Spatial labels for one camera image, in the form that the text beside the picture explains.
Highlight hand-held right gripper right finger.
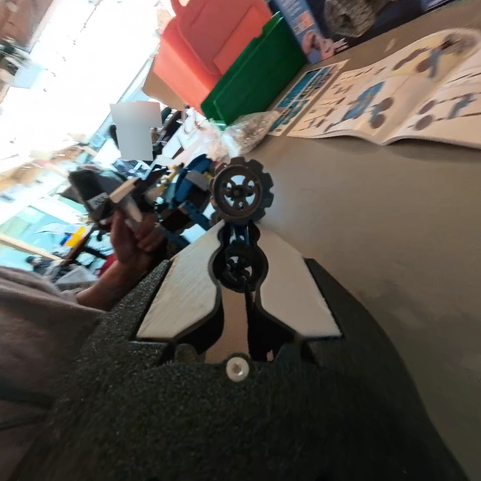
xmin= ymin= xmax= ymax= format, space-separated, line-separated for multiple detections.
xmin=252 ymin=222 xmax=342 ymax=340

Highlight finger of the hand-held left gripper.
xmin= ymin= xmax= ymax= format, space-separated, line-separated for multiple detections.
xmin=109 ymin=179 xmax=141 ymax=203

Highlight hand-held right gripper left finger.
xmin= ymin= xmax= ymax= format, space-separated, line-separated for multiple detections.
xmin=136 ymin=221 xmax=226 ymax=342

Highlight blue toy brick vehicle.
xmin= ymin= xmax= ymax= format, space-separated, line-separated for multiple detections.
xmin=143 ymin=154 xmax=222 ymax=241

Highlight grey toy wheel assembly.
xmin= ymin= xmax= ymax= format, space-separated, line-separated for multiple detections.
xmin=208 ymin=157 xmax=275 ymax=294

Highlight person's left forearm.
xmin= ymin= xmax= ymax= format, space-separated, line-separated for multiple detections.
xmin=75 ymin=259 xmax=158 ymax=312

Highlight grey desk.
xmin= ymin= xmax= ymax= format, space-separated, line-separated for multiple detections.
xmin=225 ymin=4 xmax=481 ymax=481

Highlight person's left hand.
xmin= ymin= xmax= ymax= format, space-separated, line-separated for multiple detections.
xmin=109 ymin=212 xmax=168 ymax=273

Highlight clear plastic bag of parts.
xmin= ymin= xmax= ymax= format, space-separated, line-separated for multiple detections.
xmin=214 ymin=111 xmax=280 ymax=158

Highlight orange plastic bin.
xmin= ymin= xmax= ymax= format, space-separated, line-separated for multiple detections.
xmin=152 ymin=0 xmax=273 ymax=109

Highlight green plastic bin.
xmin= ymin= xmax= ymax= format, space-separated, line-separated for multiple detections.
xmin=200 ymin=11 xmax=306 ymax=126

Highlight open instruction booklet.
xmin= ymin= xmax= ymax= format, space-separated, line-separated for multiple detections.
xmin=287 ymin=28 xmax=481 ymax=151

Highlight blue printed leaflet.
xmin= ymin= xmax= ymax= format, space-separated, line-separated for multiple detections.
xmin=269 ymin=60 xmax=350 ymax=137

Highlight blue cardboard toy box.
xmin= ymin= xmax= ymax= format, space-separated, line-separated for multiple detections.
xmin=268 ymin=0 xmax=455 ymax=64

